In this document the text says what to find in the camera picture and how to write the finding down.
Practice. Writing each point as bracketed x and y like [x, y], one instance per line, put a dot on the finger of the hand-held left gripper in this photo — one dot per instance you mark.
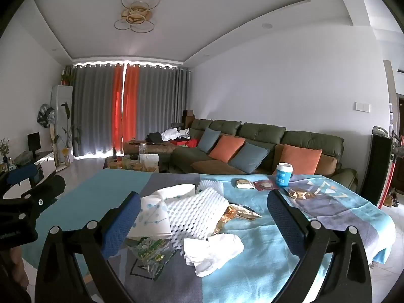
[22, 172]
[44, 191]

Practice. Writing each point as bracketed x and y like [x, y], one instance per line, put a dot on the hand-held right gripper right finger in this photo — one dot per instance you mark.
[285, 224]

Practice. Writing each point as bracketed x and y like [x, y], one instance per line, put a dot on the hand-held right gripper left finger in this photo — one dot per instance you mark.
[121, 227]

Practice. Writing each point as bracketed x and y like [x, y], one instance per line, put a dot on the green clear snack wrapper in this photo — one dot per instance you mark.
[151, 251]

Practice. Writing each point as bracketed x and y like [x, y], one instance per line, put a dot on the large white foam net sleeve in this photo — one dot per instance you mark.
[192, 217]

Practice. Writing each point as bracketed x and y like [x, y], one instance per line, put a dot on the grey box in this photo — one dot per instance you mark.
[23, 158]

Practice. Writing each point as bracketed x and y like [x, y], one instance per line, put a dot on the blue vase with flowers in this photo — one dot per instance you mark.
[4, 157]

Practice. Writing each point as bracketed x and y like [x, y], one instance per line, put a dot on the white tv cabinet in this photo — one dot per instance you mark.
[47, 157]

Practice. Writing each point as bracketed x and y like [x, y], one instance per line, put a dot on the black monitor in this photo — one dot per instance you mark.
[33, 142]

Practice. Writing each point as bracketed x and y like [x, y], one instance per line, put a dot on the gold snack packet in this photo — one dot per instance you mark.
[299, 193]

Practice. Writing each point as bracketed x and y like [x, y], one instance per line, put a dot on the tall leafy plant in vase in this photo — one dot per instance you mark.
[66, 159]

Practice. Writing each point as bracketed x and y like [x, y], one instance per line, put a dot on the dark red packet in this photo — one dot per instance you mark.
[266, 185]

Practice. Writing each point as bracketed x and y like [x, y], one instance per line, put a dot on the gold foil wrapper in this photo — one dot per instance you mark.
[240, 214]

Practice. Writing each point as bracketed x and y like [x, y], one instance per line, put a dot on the blue cup with white lid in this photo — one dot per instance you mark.
[283, 176]

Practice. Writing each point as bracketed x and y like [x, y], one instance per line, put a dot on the white and brown snack packet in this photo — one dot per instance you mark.
[244, 183]

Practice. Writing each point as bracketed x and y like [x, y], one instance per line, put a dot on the covered standing fan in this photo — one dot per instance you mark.
[45, 113]

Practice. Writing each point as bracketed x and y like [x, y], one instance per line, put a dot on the group of food jars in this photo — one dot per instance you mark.
[126, 163]

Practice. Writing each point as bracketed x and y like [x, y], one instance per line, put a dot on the orange cushion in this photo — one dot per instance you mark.
[227, 148]
[299, 161]

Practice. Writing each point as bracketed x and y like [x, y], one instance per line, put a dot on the dark bottle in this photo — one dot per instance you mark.
[114, 157]

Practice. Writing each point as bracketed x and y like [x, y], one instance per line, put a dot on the blue-grey cushion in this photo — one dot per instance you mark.
[208, 140]
[249, 157]

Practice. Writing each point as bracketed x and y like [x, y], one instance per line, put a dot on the dark coffee table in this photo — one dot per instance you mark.
[164, 164]

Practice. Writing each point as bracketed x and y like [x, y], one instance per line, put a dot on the crumpled white tissue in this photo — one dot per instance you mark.
[214, 252]

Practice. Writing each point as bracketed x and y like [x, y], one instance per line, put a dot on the tall glass jar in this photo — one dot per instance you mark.
[143, 150]

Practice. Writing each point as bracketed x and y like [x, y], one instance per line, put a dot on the white standing air conditioner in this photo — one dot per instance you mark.
[61, 101]

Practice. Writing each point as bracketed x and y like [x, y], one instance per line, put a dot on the small white foam net sleeve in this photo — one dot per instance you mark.
[210, 184]

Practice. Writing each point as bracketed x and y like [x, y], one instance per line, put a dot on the brown leather ottoman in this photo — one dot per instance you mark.
[157, 147]

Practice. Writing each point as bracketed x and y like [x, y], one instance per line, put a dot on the green sofa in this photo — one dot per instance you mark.
[262, 132]

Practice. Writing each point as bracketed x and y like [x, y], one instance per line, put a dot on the black cloth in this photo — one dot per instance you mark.
[154, 137]

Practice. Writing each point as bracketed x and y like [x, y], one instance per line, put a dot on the grey and orange curtain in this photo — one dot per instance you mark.
[157, 101]
[94, 107]

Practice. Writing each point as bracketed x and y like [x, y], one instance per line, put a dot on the small potted green plant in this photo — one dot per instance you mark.
[67, 77]

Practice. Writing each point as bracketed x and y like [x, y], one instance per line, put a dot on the white clothes pile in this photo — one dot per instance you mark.
[172, 134]

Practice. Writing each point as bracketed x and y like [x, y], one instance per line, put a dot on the black tall appliance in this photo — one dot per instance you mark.
[377, 170]

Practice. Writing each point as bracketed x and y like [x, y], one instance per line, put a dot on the red cloth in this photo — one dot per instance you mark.
[192, 143]

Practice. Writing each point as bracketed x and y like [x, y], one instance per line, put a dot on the red stick vacuum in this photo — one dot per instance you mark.
[389, 170]

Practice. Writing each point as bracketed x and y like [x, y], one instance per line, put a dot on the brown cardboard box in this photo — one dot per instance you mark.
[188, 116]

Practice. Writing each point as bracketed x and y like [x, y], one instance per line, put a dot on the white wall switch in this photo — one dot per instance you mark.
[362, 106]

